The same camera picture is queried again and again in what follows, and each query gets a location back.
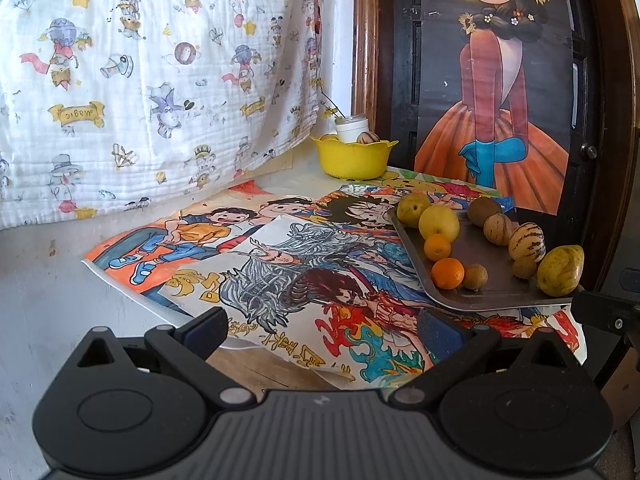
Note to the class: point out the spiky-haired fighter paper drawing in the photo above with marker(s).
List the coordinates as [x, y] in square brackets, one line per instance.
[357, 207]

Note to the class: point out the wall poster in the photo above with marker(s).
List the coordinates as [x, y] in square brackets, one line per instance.
[495, 110]

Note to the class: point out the large striped pepino melon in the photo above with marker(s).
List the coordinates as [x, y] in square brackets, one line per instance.
[526, 241]

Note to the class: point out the cardboard box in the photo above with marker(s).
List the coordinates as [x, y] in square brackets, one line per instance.
[622, 395]

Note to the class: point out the two boys paper drawing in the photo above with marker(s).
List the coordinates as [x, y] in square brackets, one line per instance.
[200, 232]

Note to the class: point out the white printed blanket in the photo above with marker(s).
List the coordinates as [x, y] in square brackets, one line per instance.
[150, 85]

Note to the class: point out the white-haired warrior paper drawing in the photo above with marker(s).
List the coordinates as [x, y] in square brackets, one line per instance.
[300, 285]

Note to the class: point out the twig with yellow flowers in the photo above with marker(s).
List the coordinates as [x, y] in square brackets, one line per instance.
[330, 106]

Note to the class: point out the yellow smiley paper drawing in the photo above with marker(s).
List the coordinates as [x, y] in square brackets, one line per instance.
[430, 184]

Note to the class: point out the small striped pepino melon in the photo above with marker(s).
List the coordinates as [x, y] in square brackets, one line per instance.
[498, 230]

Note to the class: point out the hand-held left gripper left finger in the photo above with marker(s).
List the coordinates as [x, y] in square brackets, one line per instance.
[206, 331]

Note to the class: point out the yellow lemon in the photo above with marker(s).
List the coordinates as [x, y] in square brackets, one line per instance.
[438, 222]

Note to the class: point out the brown wooden door frame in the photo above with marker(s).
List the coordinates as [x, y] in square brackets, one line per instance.
[367, 60]

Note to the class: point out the small yellow fruit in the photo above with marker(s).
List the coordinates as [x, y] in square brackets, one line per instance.
[328, 137]

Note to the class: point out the grey metal tray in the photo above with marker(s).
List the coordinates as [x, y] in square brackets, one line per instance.
[492, 270]

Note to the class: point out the walnut in bowl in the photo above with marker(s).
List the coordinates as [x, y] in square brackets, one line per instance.
[368, 138]

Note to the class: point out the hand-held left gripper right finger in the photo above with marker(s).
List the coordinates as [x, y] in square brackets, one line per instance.
[442, 334]

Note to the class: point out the white jar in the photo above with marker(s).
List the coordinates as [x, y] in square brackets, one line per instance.
[350, 127]

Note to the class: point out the metal door knob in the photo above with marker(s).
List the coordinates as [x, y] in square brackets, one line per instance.
[589, 151]

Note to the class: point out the yellow plastic bowl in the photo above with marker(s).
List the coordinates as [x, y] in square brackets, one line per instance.
[352, 162]

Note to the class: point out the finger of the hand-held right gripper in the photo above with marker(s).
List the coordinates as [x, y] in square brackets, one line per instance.
[605, 310]

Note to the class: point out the yellow-green mango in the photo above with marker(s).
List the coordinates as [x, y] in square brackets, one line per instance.
[560, 271]

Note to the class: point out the small orange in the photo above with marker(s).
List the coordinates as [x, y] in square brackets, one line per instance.
[447, 274]
[437, 248]

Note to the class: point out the brown kiwi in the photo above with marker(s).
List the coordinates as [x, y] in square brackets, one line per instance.
[481, 210]

